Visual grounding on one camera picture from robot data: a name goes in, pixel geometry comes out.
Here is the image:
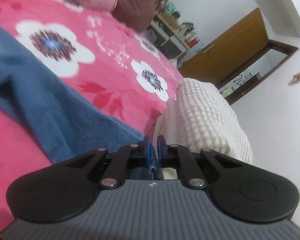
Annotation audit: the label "pink floral bed blanket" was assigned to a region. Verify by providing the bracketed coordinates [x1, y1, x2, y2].
[0, 0, 181, 231]

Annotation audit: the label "brown wooden door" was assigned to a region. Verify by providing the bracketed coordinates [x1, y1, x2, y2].
[179, 8, 298, 104]

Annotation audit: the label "red bottle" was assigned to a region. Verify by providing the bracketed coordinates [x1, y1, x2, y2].
[187, 37, 199, 48]

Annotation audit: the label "cluttered white shelf desk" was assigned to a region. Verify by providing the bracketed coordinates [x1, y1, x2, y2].
[145, 0, 198, 62]

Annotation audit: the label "person in mauve jacket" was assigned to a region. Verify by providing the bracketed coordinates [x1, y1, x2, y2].
[112, 0, 159, 33]

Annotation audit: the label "blue denim jeans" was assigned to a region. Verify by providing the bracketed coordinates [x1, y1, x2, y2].
[0, 21, 163, 181]

